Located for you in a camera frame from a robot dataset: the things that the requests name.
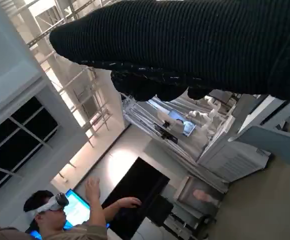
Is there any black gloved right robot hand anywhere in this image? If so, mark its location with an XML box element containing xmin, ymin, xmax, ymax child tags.
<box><xmin>48</xmin><ymin>0</ymin><xmax>290</xmax><ymax>105</ymax></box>

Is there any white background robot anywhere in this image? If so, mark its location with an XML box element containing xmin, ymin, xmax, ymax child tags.
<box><xmin>187</xmin><ymin>96</ymin><xmax>223</xmax><ymax>133</ymax></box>

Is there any small blue-lit background screen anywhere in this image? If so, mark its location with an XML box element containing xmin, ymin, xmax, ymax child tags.
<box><xmin>168</xmin><ymin>109</ymin><xmax>197</xmax><ymax>137</ymax></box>

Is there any white vented cabinet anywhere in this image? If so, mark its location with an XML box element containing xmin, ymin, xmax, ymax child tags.
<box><xmin>197</xmin><ymin>139</ymin><xmax>271</xmax><ymax>184</ymax></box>

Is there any grey office chair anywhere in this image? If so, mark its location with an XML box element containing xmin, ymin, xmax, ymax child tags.
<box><xmin>227</xmin><ymin>124</ymin><xmax>290</xmax><ymax>168</ymax></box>

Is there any black monitor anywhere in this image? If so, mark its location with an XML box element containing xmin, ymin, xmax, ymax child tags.
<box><xmin>101</xmin><ymin>156</ymin><xmax>171</xmax><ymax>240</ymax></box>

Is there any black computer box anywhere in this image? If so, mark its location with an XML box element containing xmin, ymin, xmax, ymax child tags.
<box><xmin>148</xmin><ymin>194</ymin><xmax>175</xmax><ymax>227</ymax></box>

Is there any dark window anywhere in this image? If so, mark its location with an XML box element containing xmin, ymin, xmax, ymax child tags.
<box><xmin>0</xmin><ymin>96</ymin><xmax>59</xmax><ymax>201</ymax></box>

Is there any blue-lit monitor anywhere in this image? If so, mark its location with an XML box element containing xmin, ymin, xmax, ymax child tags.
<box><xmin>28</xmin><ymin>189</ymin><xmax>91</xmax><ymax>237</ymax></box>

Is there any white VR headset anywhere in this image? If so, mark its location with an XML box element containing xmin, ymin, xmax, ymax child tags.
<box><xmin>31</xmin><ymin>192</ymin><xmax>70</xmax><ymax>220</ymax></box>

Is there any person with headset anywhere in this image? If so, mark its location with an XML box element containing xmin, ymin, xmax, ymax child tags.
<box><xmin>0</xmin><ymin>176</ymin><xmax>143</xmax><ymax>240</ymax></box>

